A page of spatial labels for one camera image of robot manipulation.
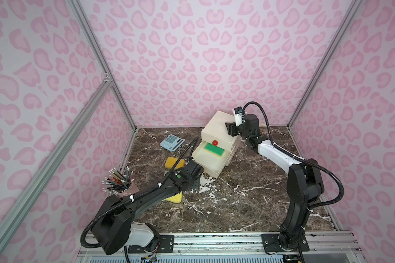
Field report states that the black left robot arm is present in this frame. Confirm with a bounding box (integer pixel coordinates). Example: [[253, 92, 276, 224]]
[[80, 161, 204, 255]]

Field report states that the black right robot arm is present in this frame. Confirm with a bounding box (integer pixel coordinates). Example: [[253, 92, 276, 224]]
[[226, 113, 345, 251]]

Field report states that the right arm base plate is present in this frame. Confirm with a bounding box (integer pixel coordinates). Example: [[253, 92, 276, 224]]
[[261, 233, 310, 254]]

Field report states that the cream drawer cabinet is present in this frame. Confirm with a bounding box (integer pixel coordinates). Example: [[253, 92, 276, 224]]
[[201, 111, 241, 170]]

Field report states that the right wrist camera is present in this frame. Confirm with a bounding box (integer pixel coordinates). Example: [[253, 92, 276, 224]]
[[233, 106, 244, 127]]

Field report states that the light blue calculator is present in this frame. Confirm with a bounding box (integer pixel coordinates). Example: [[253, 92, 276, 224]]
[[160, 134, 185, 152]]

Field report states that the green and yellow scrub sponge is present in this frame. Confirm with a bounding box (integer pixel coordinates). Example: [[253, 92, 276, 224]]
[[204, 143, 225, 157]]

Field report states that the aluminium mounting rail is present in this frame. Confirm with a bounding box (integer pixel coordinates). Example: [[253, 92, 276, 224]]
[[75, 231, 363, 257]]

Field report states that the pale yellow cellulose sponge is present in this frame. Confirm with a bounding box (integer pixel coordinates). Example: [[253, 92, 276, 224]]
[[163, 192, 183, 203]]

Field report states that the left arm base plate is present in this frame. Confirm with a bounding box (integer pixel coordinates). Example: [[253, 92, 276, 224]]
[[127, 235, 174, 254]]

